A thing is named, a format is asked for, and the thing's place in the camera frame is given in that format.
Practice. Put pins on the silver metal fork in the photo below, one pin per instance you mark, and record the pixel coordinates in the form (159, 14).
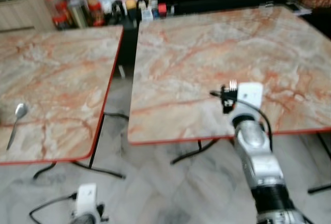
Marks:
(232, 85)

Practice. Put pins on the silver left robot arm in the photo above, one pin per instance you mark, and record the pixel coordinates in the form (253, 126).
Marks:
(85, 220)

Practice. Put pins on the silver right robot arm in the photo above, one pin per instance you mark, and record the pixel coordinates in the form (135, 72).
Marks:
(256, 151)

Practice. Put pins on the small red container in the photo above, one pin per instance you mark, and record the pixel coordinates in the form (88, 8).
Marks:
(162, 10)

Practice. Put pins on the small white box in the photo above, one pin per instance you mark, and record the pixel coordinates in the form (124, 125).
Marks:
(147, 14)

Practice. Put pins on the silver metal spoon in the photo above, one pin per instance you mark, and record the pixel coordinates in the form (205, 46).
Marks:
(20, 111)

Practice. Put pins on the yellow-capped bottle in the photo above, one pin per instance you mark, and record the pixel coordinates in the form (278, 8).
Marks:
(131, 8)

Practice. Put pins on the dark black bottle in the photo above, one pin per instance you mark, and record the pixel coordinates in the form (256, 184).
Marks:
(117, 11)

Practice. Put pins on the red sauce bottle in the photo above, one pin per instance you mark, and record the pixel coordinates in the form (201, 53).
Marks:
(96, 14)

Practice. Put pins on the tall clear red-capped bottle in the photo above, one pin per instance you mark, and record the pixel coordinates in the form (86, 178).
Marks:
(76, 6)

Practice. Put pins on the short red-capped bottle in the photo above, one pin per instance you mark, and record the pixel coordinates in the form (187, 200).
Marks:
(61, 21)

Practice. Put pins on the small red-capped jar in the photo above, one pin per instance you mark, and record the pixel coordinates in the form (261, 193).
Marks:
(50, 2)

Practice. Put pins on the wooden cabinet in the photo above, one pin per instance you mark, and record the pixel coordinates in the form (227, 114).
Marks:
(31, 12)

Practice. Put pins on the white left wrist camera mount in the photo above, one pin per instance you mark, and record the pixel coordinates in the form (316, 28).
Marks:
(86, 198)

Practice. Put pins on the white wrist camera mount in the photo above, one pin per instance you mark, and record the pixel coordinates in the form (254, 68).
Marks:
(86, 198)
(251, 95)

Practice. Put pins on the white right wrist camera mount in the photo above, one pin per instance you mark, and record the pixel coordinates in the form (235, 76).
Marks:
(251, 95)

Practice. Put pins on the black metal table frame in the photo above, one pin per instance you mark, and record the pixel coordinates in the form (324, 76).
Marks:
(194, 152)
(94, 146)

